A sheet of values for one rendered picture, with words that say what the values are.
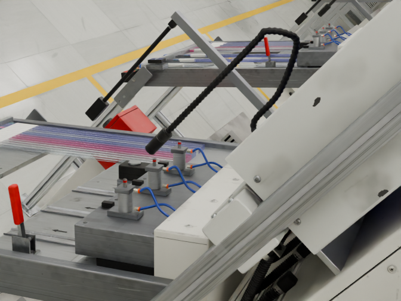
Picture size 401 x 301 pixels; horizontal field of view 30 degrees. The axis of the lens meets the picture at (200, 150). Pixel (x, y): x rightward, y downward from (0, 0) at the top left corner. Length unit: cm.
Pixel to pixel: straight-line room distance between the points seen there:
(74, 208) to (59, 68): 247
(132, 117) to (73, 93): 152
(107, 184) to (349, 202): 66
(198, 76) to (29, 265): 147
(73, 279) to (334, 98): 46
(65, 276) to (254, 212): 33
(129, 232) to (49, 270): 13
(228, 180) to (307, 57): 124
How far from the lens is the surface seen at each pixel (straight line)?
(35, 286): 113
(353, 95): 86
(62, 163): 276
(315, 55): 241
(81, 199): 137
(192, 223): 105
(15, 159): 163
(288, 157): 89
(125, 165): 141
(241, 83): 126
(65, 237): 121
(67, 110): 353
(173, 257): 103
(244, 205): 90
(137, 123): 216
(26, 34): 382
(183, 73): 251
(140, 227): 108
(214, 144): 168
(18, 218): 114
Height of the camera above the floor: 177
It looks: 25 degrees down
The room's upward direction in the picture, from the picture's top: 46 degrees clockwise
